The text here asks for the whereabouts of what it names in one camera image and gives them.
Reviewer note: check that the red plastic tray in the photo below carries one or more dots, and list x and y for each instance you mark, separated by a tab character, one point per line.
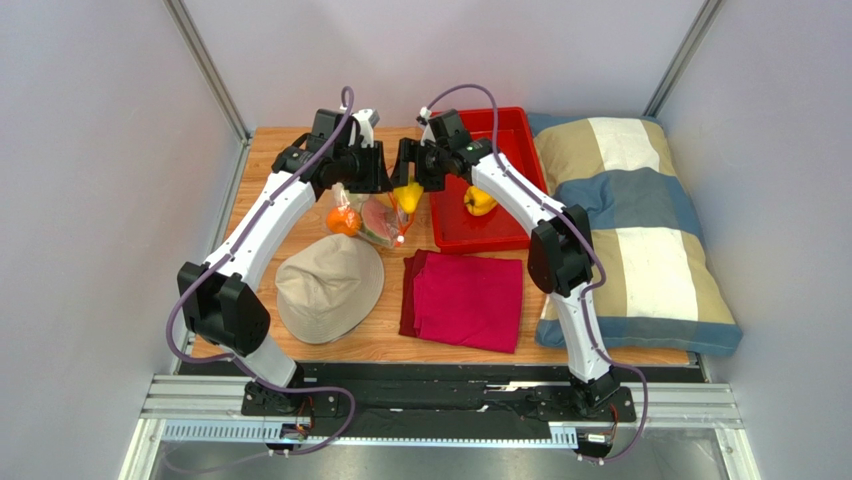
465	221

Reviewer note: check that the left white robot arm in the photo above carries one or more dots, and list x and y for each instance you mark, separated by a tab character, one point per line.
219	300

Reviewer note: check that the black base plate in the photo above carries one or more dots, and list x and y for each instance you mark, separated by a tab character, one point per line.
438	410

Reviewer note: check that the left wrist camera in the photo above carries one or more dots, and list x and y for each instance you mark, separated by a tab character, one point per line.
364	131

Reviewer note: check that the aluminium frame rail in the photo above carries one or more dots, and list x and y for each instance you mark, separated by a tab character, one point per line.
207	408

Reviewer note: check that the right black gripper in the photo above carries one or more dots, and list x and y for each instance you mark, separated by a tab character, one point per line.
413	164

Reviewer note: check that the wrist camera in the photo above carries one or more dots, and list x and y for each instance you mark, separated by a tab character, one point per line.
423	121
364	131

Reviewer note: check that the clear zip top bag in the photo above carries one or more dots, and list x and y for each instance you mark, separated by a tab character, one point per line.
405	221

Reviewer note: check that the yellow fake pepper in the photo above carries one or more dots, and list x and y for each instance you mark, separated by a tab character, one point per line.
478	203

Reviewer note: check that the fake watermelon slice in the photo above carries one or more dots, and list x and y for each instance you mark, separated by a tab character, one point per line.
379	223

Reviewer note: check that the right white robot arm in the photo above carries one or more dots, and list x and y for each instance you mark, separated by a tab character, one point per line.
561	257

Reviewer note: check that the orange fake fruit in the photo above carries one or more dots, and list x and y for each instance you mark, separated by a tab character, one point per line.
344	220

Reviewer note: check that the magenta folded cloth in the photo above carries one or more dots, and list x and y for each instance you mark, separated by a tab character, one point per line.
466	301

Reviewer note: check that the white fake cauliflower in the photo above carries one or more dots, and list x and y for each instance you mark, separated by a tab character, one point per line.
354	200

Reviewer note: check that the beige bucket hat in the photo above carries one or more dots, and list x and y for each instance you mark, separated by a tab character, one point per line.
326	290

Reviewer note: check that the plaid pillow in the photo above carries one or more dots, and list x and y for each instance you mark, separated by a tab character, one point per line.
659	292

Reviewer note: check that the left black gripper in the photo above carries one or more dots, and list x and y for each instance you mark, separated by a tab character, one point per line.
378	179

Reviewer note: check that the yellow fake pear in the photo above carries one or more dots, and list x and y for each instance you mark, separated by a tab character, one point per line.
408	197

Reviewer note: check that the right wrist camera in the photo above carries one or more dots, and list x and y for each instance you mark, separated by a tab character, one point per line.
423	121

